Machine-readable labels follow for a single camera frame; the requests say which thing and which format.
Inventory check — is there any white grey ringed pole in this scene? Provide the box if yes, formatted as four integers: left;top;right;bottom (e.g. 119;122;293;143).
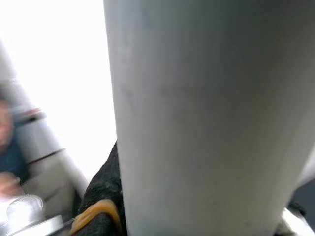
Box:
0;43;90;197

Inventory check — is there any person in blue shirt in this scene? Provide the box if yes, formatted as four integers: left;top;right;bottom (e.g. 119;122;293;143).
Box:
0;97;31;200

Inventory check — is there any white plastic table leg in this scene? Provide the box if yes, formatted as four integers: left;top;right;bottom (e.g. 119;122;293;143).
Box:
103;0;315;236

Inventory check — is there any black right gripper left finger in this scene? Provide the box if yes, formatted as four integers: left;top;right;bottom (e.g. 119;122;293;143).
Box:
70;140;128;236

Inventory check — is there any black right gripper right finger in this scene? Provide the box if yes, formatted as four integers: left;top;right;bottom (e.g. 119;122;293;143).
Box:
273;200;307;236

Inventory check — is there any yellow rubber band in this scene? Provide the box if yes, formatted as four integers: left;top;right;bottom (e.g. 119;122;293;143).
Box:
70;199;123;236

